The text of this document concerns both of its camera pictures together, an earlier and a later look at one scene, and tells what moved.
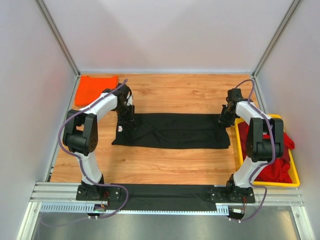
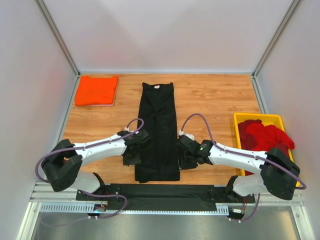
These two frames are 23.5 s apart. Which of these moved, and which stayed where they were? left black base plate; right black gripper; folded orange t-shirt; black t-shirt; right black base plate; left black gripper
Moved: left black gripper; right black gripper; black t-shirt
Stayed: right black base plate; left black base plate; folded orange t-shirt
